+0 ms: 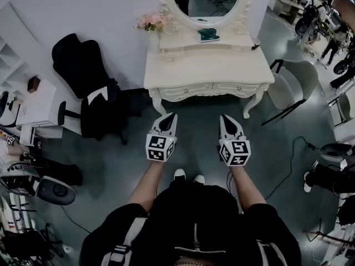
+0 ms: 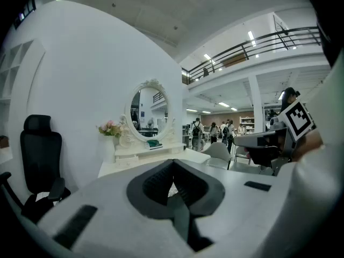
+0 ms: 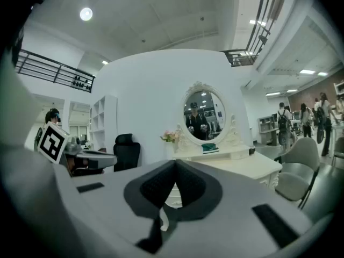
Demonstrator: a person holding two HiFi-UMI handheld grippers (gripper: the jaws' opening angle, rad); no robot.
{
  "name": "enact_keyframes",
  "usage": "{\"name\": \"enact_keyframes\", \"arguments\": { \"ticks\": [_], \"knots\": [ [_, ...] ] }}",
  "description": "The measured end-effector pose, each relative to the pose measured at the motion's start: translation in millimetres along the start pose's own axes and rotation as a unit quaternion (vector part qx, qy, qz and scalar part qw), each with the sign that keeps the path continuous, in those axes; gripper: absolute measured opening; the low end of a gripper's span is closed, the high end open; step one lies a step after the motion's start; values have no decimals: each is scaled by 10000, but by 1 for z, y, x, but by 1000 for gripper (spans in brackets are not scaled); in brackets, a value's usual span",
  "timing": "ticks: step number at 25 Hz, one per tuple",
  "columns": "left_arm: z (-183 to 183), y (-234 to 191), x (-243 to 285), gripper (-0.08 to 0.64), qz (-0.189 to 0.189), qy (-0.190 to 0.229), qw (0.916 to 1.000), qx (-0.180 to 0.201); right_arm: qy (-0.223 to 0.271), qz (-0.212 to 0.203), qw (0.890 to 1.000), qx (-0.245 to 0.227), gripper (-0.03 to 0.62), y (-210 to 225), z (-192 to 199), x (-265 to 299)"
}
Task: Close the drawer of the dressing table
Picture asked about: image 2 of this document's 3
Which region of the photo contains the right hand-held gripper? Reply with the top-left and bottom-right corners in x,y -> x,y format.
233,101 -> 316,176

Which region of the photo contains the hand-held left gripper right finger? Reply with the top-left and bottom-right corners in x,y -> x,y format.
174,159 -> 225,220

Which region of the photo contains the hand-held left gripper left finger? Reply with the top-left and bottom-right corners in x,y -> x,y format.
126,159 -> 175,220

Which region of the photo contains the white dressing table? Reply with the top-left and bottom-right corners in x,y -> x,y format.
98,148 -> 212,178

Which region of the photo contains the person's right forearm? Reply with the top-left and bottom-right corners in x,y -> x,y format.
292,129 -> 325,162

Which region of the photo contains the grey chair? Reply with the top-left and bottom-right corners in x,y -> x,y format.
201,142 -> 232,171

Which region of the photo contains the white storage rack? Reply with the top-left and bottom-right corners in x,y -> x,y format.
239,116 -> 255,134

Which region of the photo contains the green packet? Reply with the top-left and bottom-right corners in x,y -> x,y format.
146,140 -> 164,151

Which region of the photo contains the white ornate oval mirror stand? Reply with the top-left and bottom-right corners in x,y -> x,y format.
114,78 -> 188,161

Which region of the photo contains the white ribbed vase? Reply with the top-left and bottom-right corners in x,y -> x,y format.
100,135 -> 117,164

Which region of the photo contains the pink flower bouquet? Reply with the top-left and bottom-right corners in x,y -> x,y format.
96,119 -> 125,139

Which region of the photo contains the black mezzanine railing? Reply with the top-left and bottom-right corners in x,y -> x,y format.
182,26 -> 323,85

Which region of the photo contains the brown board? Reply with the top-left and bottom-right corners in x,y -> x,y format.
221,53 -> 248,68

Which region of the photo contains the black office chair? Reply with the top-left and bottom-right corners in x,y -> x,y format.
0,114 -> 72,225

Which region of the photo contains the white wall shelf unit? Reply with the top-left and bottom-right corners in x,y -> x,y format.
0,40 -> 47,155

